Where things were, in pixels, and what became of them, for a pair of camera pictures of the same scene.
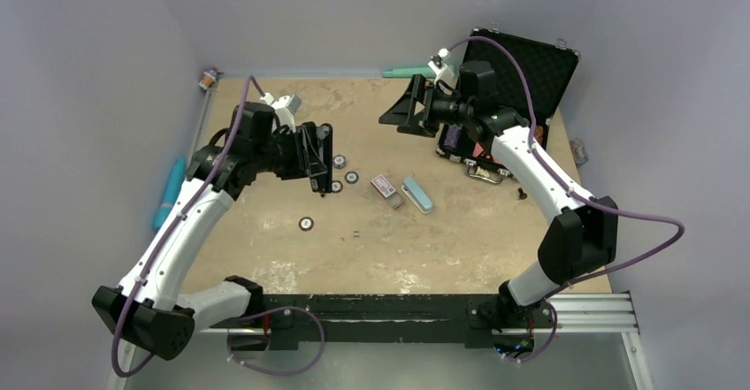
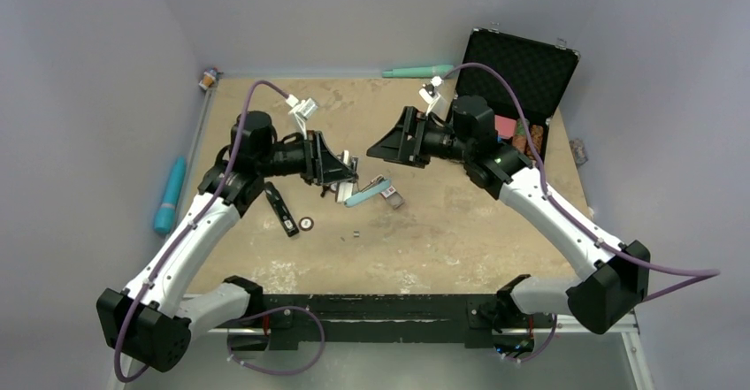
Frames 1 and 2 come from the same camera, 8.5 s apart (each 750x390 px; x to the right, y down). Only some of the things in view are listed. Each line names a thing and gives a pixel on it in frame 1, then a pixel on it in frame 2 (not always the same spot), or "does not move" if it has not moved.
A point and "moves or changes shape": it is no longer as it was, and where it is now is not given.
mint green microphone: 407,72 does not move
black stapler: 323,183 moves or changes shape
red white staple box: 387,191 does not move
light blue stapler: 413,191 to 378,185
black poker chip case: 514,82 does not move
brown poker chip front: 306,224 does not move
